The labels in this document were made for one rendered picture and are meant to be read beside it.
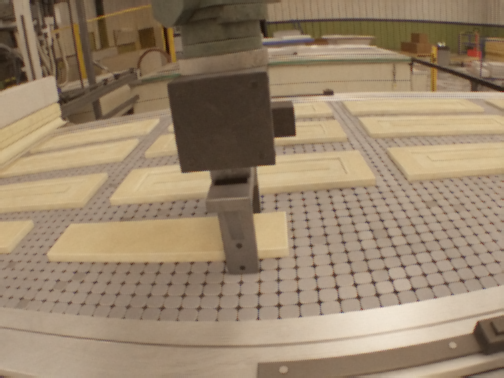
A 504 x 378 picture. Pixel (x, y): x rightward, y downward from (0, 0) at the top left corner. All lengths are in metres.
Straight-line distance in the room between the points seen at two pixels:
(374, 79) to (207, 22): 4.00
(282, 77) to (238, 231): 3.79
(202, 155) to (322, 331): 0.29
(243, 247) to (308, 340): 0.19
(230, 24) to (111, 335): 0.48
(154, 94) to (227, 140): 4.03
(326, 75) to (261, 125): 3.85
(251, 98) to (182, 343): 0.34
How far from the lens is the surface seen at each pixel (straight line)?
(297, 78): 4.28
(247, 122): 0.48
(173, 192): 0.88
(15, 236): 0.94
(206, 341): 0.50
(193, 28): 0.53
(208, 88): 0.48
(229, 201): 0.48
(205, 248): 0.65
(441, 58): 9.74
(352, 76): 4.38
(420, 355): 0.47
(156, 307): 0.58
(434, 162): 1.00
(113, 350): 0.53
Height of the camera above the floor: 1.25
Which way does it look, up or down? 25 degrees down
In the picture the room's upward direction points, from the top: 7 degrees counter-clockwise
